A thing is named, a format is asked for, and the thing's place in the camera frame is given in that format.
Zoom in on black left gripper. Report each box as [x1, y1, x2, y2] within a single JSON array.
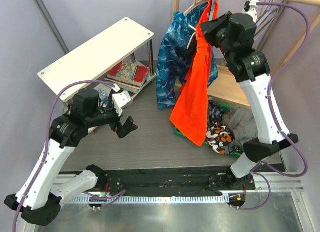
[[85, 101, 138, 138]]

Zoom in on teal hanger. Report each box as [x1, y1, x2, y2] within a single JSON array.
[[208, 0, 217, 21]]

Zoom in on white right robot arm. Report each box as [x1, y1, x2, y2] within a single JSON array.
[[200, 12, 299, 190]]

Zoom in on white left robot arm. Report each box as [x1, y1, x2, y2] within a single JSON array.
[[4, 89, 138, 227]]

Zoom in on wooden hanger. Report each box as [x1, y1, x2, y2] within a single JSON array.
[[183, 0, 209, 16]]

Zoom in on blue patterned shorts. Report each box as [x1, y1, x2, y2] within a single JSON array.
[[156, 2, 208, 110]]

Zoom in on lilac hanger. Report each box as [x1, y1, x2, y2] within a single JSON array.
[[254, 1, 286, 40]]

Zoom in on green hanger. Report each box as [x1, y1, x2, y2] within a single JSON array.
[[254, 4, 282, 40]]

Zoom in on grey shorts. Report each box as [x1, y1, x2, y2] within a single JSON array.
[[222, 107, 258, 148]]

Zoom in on camouflage orange shorts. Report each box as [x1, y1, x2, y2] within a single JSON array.
[[205, 122, 243, 157]]

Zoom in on blue patterned tape roll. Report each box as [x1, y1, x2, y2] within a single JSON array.
[[97, 88, 110, 107]]

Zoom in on stack of books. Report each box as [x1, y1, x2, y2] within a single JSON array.
[[104, 77, 147, 100]]

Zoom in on red patterned book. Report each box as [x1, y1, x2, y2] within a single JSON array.
[[106, 61, 149, 87]]

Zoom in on wooden clothes rack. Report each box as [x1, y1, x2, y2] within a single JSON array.
[[171, 0, 320, 109]]

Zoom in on white two-tier shelf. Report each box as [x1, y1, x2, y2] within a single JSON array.
[[37, 17, 156, 105]]

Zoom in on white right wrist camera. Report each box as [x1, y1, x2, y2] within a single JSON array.
[[242, 0, 259, 23]]

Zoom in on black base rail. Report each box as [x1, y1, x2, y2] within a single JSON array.
[[59, 164, 256, 200]]

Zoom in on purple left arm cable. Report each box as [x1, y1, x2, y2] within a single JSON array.
[[12, 80, 121, 232]]

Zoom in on white slotted cable duct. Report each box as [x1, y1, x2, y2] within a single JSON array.
[[68, 194, 230, 205]]

